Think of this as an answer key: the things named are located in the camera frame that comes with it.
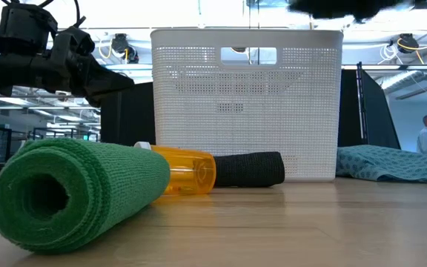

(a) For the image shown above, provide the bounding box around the black background table frame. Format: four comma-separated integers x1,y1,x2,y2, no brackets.
31,127,99,142

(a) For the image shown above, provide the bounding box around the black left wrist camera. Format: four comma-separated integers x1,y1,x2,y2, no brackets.
0,3,59,55

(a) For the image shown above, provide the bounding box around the black ceiling camera yellow cable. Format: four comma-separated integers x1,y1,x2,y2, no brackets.
397,33,420,54
110,33,139,64

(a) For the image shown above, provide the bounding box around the black bandage roll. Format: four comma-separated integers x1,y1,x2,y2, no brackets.
213,151,286,188

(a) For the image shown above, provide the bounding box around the white perforated plastic basket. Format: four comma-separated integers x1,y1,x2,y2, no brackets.
150,28,344,182

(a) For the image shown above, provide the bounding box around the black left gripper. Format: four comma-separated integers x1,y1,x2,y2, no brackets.
0,25,135,108

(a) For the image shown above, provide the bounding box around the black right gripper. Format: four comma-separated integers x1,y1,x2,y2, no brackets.
287,0,414,22

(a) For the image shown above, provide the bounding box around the orange pill bottle white cap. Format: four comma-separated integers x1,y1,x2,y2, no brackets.
133,141,217,197

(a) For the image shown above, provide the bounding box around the teal patterned cloth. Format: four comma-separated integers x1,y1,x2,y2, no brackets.
335,144,427,185

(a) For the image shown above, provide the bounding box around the black partition panel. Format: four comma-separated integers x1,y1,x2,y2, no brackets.
99,81,156,146
337,62,402,150

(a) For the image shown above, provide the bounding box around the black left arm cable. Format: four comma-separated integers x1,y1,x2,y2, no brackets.
37,0,87,27

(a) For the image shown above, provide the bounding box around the green bandage roll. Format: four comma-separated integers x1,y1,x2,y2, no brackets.
0,137,171,255

